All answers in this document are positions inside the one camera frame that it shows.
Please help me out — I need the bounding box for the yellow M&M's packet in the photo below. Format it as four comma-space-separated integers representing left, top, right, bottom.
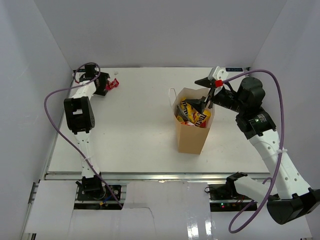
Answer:
193, 110, 211, 127
180, 98, 193, 121

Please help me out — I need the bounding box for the dark label right table corner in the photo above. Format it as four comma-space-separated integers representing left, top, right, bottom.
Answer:
225, 67, 244, 72

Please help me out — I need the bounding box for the aluminium front rail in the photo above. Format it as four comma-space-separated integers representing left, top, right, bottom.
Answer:
44, 171, 238, 182

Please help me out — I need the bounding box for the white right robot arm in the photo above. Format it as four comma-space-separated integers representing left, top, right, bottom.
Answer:
187, 77, 320, 225

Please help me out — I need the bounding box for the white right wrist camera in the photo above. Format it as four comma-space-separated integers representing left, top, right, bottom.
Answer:
208, 66, 229, 96

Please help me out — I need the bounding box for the orange Skittles snack bag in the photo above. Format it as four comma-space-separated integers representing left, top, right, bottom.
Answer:
177, 116, 194, 126

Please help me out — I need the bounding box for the brown paper bag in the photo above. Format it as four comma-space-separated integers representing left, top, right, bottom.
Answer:
168, 87, 215, 155

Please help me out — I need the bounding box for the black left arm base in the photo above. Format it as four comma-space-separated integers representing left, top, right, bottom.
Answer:
75, 175, 122, 203

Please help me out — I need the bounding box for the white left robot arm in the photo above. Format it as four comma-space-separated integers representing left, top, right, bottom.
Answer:
63, 63, 110, 179

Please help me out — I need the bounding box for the dark label left table corner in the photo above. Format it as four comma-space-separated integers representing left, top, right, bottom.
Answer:
77, 68, 86, 73

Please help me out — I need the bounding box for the dark label table corner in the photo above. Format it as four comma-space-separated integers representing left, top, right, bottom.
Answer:
225, 67, 244, 72
77, 68, 86, 73

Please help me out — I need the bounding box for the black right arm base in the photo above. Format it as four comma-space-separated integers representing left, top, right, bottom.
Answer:
204, 184, 251, 204

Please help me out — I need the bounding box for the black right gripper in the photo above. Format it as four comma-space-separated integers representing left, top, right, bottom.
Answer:
185, 76, 247, 114

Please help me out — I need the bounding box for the grey Himalaya candy packet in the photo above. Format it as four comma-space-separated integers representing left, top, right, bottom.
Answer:
176, 105, 186, 121

